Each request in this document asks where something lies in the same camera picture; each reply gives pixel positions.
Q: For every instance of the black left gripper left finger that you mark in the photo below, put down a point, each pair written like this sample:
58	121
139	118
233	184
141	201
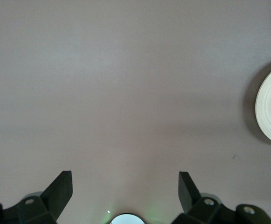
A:
53	198

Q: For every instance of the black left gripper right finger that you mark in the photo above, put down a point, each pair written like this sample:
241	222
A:
191	203

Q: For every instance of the brown table cover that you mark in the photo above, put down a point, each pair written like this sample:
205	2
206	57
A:
126	93

